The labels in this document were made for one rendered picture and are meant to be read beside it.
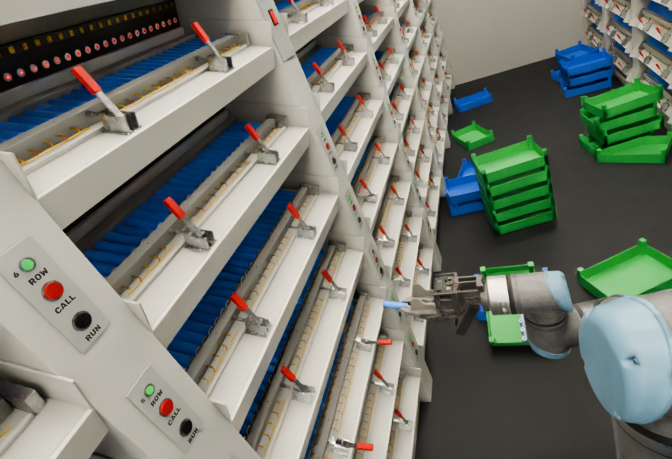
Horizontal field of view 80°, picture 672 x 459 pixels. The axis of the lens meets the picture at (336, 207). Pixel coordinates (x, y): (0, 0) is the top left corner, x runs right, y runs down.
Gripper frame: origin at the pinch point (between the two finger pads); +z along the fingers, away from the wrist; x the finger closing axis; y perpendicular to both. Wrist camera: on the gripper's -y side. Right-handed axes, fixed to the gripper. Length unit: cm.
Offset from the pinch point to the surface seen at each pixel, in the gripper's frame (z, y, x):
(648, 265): -74, -62, -73
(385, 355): 15.3, -27.7, -6.3
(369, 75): 13, 40, -83
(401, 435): 14, -48, 8
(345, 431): 13.7, -9.1, 27.8
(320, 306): 16.9, 12.5, 9.9
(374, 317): 12.9, -9.3, -5.5
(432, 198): 12, -48, -127
